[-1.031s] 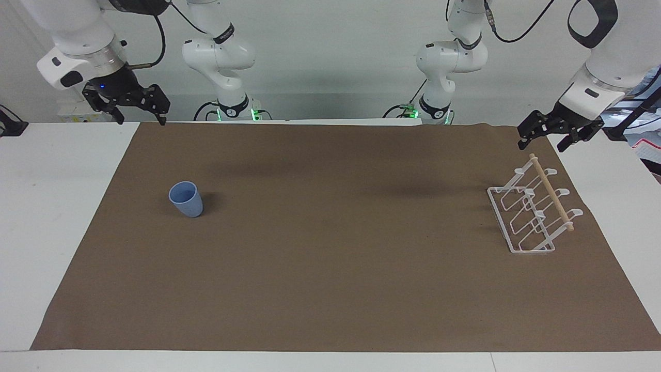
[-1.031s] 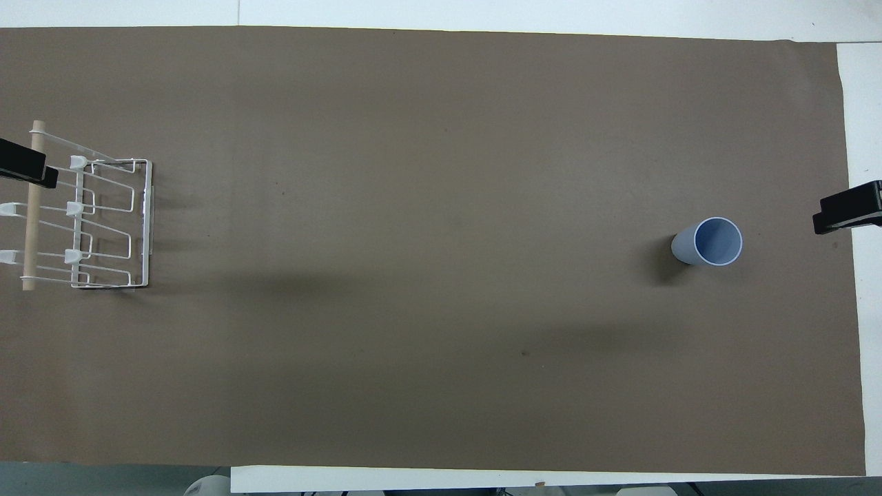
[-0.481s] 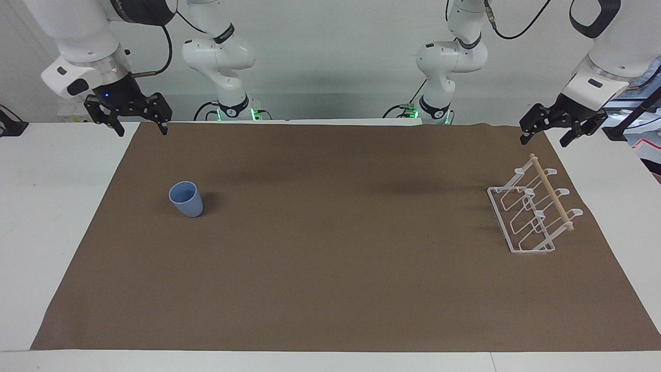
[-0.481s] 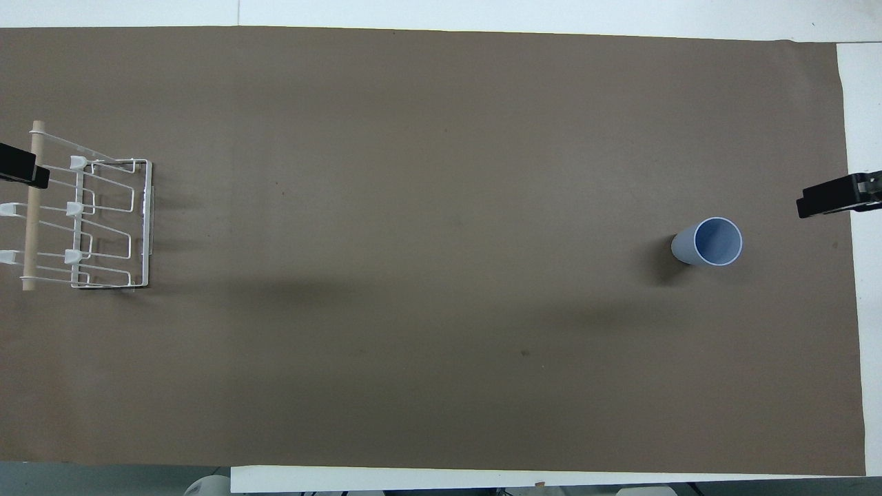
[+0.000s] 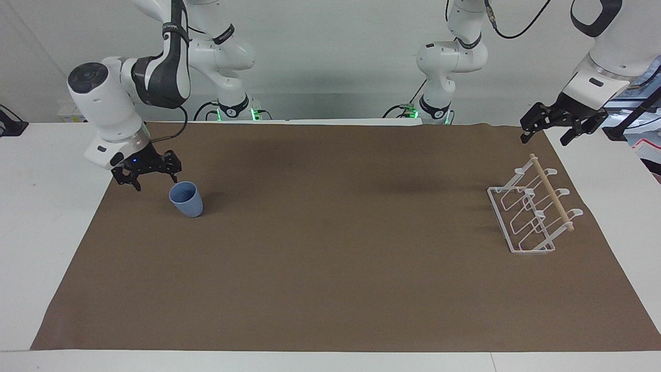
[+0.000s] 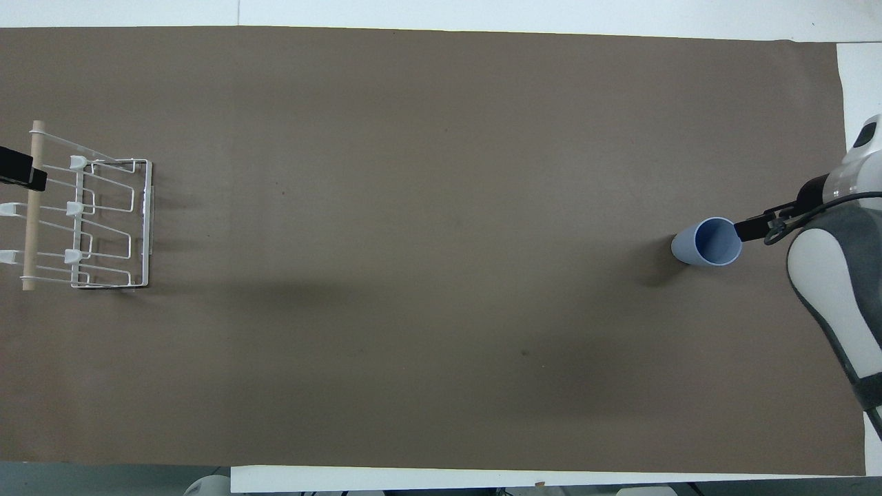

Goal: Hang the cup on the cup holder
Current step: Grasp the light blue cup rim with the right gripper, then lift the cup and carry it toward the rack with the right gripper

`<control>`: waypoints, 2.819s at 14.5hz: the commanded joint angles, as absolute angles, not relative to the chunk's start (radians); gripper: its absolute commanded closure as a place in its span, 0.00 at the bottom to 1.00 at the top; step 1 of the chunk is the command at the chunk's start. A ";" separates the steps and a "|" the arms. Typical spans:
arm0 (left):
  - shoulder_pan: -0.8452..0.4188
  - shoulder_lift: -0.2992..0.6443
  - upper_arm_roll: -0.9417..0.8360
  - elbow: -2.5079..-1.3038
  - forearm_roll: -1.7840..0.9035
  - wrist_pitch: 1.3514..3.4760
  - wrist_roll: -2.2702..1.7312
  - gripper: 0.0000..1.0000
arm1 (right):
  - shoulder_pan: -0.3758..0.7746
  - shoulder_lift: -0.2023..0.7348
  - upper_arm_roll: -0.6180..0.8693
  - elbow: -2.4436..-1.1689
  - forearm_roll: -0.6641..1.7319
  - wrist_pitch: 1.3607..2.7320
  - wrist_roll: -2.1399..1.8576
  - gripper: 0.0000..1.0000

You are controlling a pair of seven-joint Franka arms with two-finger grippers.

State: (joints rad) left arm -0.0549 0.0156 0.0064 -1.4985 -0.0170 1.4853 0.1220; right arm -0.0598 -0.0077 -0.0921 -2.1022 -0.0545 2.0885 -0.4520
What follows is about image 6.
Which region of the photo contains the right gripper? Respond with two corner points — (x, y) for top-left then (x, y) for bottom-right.
(781, 174), (832, 220)

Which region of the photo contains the white wire cup holder rack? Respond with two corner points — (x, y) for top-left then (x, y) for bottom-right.
(0, 121), (154, 291)

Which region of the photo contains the blue plastic cup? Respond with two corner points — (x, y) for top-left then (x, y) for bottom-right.
(670, 216), (744, 269)

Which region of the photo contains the black cable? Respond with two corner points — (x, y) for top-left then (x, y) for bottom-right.
(763, 192), (882, 247)

